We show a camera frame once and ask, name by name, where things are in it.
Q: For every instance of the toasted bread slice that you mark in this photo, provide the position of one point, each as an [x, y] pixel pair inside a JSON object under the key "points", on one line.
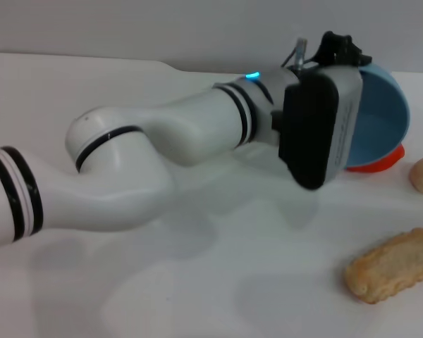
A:
{"points": [[391, 265]]}

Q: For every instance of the blue bowl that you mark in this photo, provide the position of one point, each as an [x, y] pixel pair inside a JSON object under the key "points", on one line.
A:
{"points": [[380, 119]]}

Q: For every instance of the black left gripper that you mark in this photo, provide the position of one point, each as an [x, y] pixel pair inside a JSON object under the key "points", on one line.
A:
{"points": [[336, 49]]}

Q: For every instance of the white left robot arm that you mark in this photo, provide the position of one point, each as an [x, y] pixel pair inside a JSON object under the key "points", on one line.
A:
{"points": [[127, 158]]}

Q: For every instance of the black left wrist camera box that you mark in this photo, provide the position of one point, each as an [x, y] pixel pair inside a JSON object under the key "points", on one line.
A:
{"points": [[313, 130]]}

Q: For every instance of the red pepper toy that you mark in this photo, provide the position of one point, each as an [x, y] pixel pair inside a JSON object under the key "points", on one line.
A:
{"points": [[380, 165]]}

